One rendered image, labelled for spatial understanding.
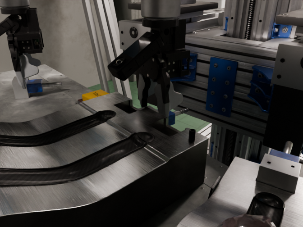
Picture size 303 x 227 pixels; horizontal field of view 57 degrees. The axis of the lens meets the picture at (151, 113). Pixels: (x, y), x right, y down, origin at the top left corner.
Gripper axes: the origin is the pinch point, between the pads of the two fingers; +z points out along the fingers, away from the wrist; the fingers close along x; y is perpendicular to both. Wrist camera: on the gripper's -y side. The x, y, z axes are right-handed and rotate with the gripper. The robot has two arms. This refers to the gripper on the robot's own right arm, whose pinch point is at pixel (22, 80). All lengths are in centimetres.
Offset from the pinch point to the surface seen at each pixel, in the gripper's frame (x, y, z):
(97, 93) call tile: -13.5, 20.2, 0.9
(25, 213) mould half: -62, 9, -7
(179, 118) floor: 117, 97, 85
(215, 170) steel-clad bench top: -48, 38, 5
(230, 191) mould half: -59, 34, -1
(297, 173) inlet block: -61, 42, -4
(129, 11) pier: 223, 77, 7
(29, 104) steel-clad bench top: -7.5, 1.7, 4.6
